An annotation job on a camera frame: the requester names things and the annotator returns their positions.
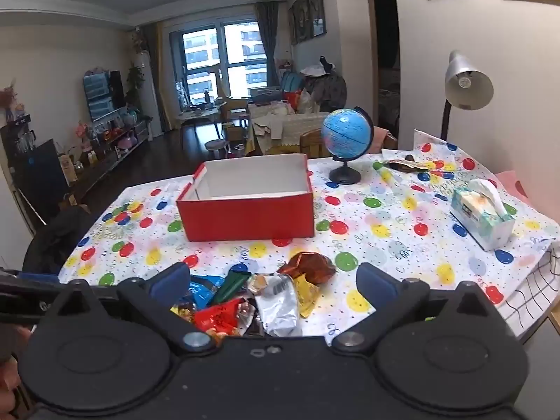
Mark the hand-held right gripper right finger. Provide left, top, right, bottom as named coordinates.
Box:
left=330, top=262, right=512, bottom=354

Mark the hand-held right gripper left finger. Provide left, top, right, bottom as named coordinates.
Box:
left=44, top=262, right=217, bottom=355

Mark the blue snack packet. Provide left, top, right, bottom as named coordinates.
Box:
left=186, top=275, right=226, bottom=311

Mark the red snack packet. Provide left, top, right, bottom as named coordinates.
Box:
left=194, top=297, right=246, bottom=342

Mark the brown foil snack packet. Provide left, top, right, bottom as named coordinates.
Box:
left=277, top=251, right=337, bottom=283

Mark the green snack packet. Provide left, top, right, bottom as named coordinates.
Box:
left=207, top=270, right=253, bottom=308

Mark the yellow snack packet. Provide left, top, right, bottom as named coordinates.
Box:
left=291, top=273, right=323, bottom=319

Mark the silver snack packet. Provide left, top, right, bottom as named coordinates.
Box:
left=248, top=272, right=303, bottom=337

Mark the red cardboard box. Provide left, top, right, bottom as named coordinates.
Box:
left=176, top=154, right=316, bottom=242

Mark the person's left hand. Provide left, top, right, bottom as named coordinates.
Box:
left=0, top=327, right=33, bottom=405

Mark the balloon print tablecloth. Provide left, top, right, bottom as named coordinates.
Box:
left=59, top=129, right=560, bottom=342

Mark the black chair with jacket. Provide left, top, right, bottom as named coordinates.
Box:
left=22, top=205, right=95, bottom=274

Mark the black cabinet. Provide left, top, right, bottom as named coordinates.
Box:
left=0, top=114, right=71, bottom=228

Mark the brown and yellow wrapper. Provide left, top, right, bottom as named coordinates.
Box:
left=383, top=154, right=432, bottom=174

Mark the tissue pack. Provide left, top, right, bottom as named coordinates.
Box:
left=450, top=178, right=516, bottom=252

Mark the dark television console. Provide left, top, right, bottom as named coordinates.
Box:
left=70, top=116, right=154, bottom=202

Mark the blue desk globe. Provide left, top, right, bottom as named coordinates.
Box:
left=321, top=106, right=375, bottom=185

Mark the wooden chair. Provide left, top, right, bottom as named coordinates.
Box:
left=300, top=127, right=333, bottom=159

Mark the grid pattern cloth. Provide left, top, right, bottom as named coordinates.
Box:
left=499, top=245, right=560, bottom=343

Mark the coffee table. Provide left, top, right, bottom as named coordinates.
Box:
left=177, top=104, right=224, bottom=134

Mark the pink paper sheet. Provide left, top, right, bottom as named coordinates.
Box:
left=494, top=170, right=531, bottom=211

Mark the wooden armchair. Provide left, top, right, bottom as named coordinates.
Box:
left=210, top=63, right=250, bottom=123

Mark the white tower air conditioner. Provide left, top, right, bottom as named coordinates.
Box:
left=133, top=50, right=162, bottom=136

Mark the flat screen television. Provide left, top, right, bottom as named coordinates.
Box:
left=83, top=70, right=127, bottom=122

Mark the pile of clothes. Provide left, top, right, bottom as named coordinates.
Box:
left=302, top=56, right=348, bottom=113

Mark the grey and yellow curtain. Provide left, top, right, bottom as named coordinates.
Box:
left=144, top=22, right=176, bottom=132

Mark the tall green plant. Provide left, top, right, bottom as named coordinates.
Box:
left=126, top=63, right=145, bottom=106

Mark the grey desk lamp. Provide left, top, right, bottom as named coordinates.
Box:
left=440, top=50, right=495, bottom=143

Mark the large window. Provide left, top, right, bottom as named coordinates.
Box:
left=168, top=16, right=268, bottom=99

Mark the grey blue curtain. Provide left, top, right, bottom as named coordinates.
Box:
left=254, top=1, right=281, bottom=88

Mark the dark framed wall picture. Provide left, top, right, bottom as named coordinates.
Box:
left=289, top=0, right=310, bottom=46
left=306, top=0, right=327, bottom=38

